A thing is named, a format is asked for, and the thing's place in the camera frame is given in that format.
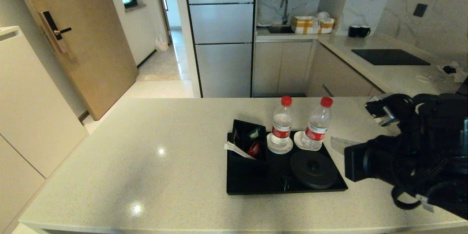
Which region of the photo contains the dark kitchen faucet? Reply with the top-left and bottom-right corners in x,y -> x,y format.
280,0 -> 290,25

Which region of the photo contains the light wooden door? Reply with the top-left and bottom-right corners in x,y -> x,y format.
10,0 -> 139,121

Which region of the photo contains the white plastic bag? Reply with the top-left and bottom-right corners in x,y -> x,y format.
154,35 -> 169,52

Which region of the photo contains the white round coaster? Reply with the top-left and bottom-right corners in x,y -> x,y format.
267,132 -> 294,155
294,131 -> 323,151

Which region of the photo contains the black electronic door lock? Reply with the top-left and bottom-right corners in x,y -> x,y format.
39,10 -> 72,54

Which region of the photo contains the black induction cooktop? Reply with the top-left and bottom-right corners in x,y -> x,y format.
351,49 -> 431,66

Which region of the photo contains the black rectangular serving tray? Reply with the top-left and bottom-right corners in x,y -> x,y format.
226,131 -> 348,195

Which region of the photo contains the white paper stick sachet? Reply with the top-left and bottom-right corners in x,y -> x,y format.
224,141 -> 256,160

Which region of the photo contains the black condiment organizer box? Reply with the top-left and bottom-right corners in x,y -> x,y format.
229,119 -> 270,175

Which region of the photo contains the clear water bottle red cap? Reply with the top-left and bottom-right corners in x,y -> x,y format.
302,97 -> 333,150
271,96 -> 294,150

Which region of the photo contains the white crumpled cloth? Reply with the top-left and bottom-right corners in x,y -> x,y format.
437,61 -> 468,83

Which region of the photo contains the round black kettle base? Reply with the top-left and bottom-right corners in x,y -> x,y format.
290,150 -> 339,190

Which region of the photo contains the silver refrigerator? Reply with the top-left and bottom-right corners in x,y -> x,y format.
183,0 -> 256,98

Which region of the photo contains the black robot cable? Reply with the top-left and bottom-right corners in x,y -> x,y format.
390,185 -> 439,213

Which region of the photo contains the cardboard box with yellow tape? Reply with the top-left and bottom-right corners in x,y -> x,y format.
291,15 -> 335,35

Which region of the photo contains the beige kitchen base cabinet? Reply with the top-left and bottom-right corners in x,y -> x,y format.
252,40 -> 388,98

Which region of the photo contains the steel kitchen sink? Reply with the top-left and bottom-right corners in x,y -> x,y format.
267,25 -> 295,34

